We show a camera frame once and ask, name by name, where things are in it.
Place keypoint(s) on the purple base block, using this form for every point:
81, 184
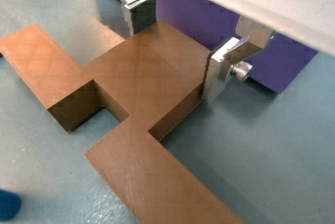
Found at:
209, 21

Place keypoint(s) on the brown T-shaped block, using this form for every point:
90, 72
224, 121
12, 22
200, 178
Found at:
146, 80

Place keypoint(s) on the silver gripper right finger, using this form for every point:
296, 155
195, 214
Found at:
227, 60

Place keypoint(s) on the blue hexagonal peg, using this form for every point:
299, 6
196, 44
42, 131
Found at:
10, 205

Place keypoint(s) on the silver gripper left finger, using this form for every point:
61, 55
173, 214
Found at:
140, 14

